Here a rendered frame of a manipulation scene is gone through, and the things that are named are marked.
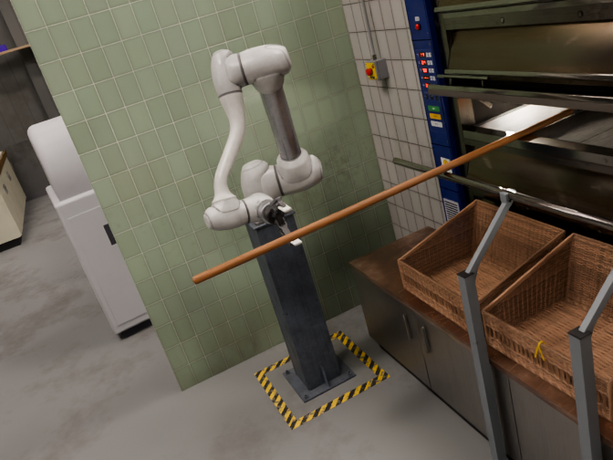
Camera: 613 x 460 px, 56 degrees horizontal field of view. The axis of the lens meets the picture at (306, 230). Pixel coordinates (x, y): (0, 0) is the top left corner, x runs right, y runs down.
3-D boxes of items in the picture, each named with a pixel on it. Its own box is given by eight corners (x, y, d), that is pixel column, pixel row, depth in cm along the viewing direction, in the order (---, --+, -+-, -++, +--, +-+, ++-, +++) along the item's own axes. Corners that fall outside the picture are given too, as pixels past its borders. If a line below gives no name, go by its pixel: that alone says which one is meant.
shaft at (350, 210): (195, 287, 194) (192, 278, 193) (193, 283, 196) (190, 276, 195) (574, 114, 244) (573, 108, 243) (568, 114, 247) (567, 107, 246)
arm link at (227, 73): (214, 95, 231) (247, 86, 231) (202, 50, 231) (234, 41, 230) (220, 100, 244) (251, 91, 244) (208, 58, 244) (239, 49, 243)
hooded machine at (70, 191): (101, 306, 489) (15, 125, 428) (180, 271, 511) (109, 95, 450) (114, 346, 419) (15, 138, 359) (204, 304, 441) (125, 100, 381)
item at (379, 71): (379, 76, 316) (376, 57, 312) (389, 77, 307) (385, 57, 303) (368, 80, 314) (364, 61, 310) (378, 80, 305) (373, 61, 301)
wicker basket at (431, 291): (484, 248, 286) (476, 197, 275) (575, 289, 236) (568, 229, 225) (400, 287, 273) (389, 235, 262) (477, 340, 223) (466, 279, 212)
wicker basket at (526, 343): (578, 290, 235) (573, 230, 224) (723, 352, 185) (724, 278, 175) (483, 344, 220) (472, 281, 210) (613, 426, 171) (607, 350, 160)
